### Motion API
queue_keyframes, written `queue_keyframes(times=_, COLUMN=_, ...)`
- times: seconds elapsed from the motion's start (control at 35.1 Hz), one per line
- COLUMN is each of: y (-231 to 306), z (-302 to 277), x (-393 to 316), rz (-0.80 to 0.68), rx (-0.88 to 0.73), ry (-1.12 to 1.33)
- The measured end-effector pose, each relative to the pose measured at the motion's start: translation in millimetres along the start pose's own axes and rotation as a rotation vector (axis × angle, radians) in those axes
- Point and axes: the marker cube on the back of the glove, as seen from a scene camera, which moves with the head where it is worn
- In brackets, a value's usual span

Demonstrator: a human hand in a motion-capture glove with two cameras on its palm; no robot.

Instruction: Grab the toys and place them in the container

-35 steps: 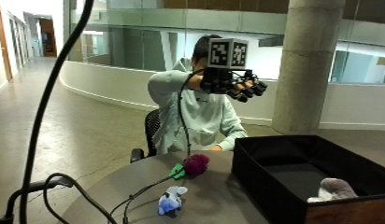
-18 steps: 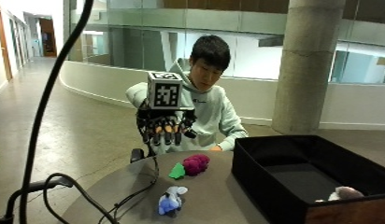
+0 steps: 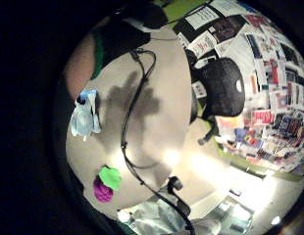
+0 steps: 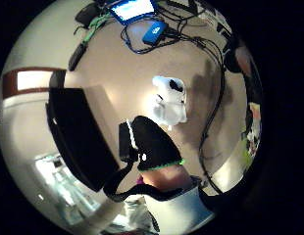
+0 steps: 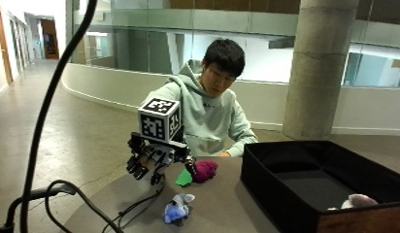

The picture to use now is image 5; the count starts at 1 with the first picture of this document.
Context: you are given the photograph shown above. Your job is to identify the purple plush toy, green leaf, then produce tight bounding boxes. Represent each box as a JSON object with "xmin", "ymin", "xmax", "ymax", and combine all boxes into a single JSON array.
[{"xmin": 174, "ymin": 159, "xmax": 220, "ymax": 188}]

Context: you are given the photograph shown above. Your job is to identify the blue and white plush toy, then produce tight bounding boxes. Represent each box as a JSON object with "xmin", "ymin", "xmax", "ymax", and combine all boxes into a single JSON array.
[{"xmin": 162, "ymin": 192, "xmax": 197, "ymax": 225}]

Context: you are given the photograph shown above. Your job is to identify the white cube with black markers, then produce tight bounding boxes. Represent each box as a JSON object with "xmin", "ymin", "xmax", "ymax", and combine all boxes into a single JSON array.
[{"xmin": 137, "ymin": 97, "xmax": 184, "ymax": 144}]

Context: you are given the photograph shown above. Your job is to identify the the person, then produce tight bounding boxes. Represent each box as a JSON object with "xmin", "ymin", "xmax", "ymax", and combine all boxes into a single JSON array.
[{"xmin": 141, "ymin": 38, "xmax": 260, "ymax": 158}]

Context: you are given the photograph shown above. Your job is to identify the black fabric storage box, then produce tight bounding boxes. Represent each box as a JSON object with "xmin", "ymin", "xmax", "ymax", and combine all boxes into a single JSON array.
[{"xmin": 241, "ymin": 139, "xmax": 400, "ymax": 233}]

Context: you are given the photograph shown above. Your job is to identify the black curved stand tube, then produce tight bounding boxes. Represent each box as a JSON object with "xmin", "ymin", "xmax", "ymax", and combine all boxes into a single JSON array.
[{"xmin": 0, "ymin": 183, "xmax": 77, "ymax": 233}]

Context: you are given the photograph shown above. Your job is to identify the pink and white plush toy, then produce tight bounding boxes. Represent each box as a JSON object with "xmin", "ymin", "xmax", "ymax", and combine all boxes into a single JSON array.
[{"xmin": 327, "ymin": 193, "xmax": 379, "ymax": 212}]

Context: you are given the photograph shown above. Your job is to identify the grey concrete pillar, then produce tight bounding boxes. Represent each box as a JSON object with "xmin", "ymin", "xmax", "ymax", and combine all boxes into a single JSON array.
[{"xmin": 282, "ymin": 0, "xmax": 362, "ymax": 141}]

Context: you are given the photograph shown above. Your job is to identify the brown wooden door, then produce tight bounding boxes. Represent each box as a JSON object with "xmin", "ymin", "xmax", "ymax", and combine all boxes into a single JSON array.
[{"xmin": 40, "ymin": 18, "xmax": 61, "ymax": 60}]

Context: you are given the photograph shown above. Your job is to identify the glass balustrade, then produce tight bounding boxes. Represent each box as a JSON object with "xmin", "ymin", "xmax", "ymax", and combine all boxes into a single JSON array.
[{"xmin": 65, "ymin": 0, "xmax": 400, "ymax": 88}]

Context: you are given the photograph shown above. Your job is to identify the thin black glove cable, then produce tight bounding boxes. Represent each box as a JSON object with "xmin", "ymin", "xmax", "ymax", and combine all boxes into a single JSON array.
[{"xmin": 101, "ymin": 180, "xmax": 168, "ymax": 233}]

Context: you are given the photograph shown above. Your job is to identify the black looped cable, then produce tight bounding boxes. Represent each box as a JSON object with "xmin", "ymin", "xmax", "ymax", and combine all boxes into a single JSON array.
[{"xmin": 44, "ymin": 179, "xmax": 125, "ymax": 233}]

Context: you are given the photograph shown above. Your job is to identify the thick black cable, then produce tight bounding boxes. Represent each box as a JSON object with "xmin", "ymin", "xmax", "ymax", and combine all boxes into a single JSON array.
[{"xmin": 20, "ymin": 0, "xmax": 100, "ymax": 233}]

